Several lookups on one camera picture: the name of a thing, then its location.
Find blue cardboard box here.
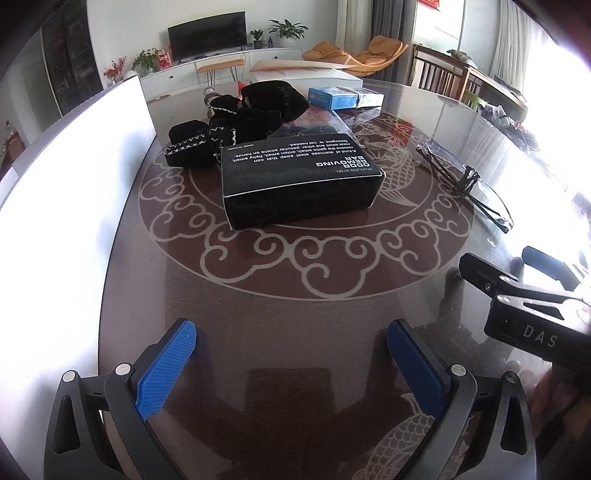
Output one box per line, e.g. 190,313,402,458
307,86,384,111

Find red flowers in vase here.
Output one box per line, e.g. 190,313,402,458
103,56,128,86

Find white flat carton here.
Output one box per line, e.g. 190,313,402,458
250,59,363,92

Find large green potted plant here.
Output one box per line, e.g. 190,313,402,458
268,19,309,48

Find dark glass cabinet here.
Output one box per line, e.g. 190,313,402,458
41,0,103,117

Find wooden stool with metal legs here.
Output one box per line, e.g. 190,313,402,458
196,58,247,87

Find person's right hand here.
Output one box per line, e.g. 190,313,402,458
529,362,591,446

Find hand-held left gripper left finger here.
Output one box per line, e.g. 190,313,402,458
44,318,197,480

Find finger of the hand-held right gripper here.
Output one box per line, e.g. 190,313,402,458
458,252,591,357
522,246,586,291

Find rimless eyeglasses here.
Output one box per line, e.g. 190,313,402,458
415,141,515,233

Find black printed cardboard box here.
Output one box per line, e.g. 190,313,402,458
220,133,386,230

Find white panel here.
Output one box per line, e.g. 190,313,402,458
0,74,158,388

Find orange lounge chair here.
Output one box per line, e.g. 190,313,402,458
302,35,410,78

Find wooden side table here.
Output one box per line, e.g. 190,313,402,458
450,48,530,121

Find black television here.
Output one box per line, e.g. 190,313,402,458
167,10,248,64

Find clutter of small items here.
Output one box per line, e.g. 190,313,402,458
476,102,543,154

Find black pouch with white stitching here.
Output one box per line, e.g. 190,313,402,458
207,95,286,157
164,120,214,168

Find white tv cabinet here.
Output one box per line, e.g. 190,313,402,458
137,45,305,101

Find large black velvet pouch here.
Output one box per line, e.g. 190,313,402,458
239,79,311,124

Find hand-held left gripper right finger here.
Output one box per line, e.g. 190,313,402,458
387,318,540,480

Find dark wooden chair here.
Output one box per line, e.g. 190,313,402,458
412,44,464,100

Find leafy potted plant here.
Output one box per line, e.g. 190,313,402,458
132,48,160,77

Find white curtain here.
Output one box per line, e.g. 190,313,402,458
488,0,543,90

